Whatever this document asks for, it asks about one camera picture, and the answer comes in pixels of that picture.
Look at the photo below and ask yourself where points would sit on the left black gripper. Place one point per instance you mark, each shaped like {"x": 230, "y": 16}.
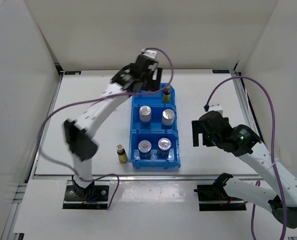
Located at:
{"x": 153, "y": 84}

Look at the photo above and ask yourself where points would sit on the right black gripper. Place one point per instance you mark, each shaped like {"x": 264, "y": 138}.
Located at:
{"x": 197, "y": 128}

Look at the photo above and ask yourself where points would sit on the small amber bottle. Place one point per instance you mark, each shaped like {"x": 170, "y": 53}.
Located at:
{"x": 166, "y": 94}
{"x": 122, "y": 156}

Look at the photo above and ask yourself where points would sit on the tall white blue shaker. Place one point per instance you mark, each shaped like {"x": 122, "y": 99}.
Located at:
{"x": 145, "y": 116}
{"x": 167, "y": 119}

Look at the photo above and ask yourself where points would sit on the red-lid sauce jar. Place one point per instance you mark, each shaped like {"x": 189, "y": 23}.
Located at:
{"x": 163, "y": 147}
{"x": 145, "y": 149}

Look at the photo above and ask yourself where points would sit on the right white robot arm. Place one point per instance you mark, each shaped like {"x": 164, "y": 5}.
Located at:
{"x": 280, "y": 198}

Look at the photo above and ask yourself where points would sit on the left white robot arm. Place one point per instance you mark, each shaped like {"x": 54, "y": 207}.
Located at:
{"x": 79, "y": 133}

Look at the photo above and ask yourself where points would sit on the blue three-compartment plastic bin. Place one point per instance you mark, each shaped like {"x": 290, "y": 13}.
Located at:
{"x": 153, "y": 132}

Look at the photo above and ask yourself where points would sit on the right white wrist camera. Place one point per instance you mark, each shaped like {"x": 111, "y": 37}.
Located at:
{"x": 214, "y": 106}

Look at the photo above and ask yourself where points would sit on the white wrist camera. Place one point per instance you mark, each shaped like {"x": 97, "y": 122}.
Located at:
{"x": 214, "y": 106}
{"x": 152, "y": 54}

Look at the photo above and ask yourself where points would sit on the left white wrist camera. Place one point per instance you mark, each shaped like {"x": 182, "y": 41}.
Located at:
{"x": 152, "y": 54}

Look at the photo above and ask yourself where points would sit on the right aluminium frame rail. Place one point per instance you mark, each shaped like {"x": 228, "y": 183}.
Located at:
{"x": 245, "y": 105}

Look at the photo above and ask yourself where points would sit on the aluminium frame rail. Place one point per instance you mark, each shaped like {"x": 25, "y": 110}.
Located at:
{"x": 28, "y": 105}
{"x": 245, "y": 105}

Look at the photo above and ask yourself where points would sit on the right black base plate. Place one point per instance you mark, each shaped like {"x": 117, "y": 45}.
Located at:
{"x": 210, "y": 201}

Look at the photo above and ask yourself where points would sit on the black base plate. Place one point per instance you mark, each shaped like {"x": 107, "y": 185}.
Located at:
{"x": 97, "y": 198}
{"x": 210, "y": 201}

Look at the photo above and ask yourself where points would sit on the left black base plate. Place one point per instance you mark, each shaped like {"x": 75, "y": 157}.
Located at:
{"x": 97, "y": 198}

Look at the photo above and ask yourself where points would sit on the aluminium front rail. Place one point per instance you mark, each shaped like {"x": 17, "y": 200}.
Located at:
{"x": 251, "y": 177}

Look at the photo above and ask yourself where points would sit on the left aluminium frame rail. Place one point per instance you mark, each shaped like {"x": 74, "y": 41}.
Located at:
{"x": 28, "y": 105}

